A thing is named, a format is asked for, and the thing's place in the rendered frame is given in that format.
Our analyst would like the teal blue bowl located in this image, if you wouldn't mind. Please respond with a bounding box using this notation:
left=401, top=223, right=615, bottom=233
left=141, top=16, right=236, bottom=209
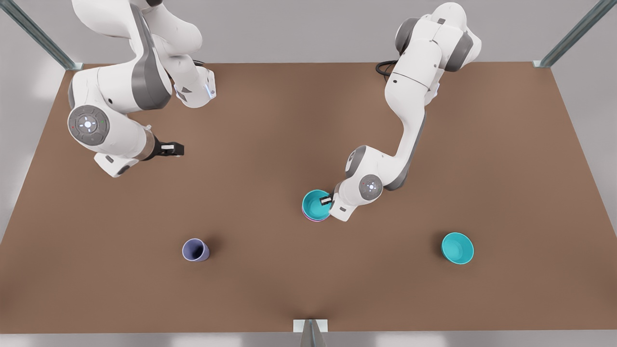
left=441, top=232, right=475, bottom=265
left=302, top=189, right=333, bottom=221

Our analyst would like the purple cup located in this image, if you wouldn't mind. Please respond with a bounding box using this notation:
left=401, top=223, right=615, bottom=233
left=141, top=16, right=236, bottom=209
left=182, top=238, right=211, bottom=262

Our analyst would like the silver frame post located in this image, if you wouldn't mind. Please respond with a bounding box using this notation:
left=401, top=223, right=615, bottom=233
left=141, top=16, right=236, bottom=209
left=293, top=319, right=330, bottom=347
left=0, top=0, right=83, bottom=71
left=532, top=0, right=617, bottom=68

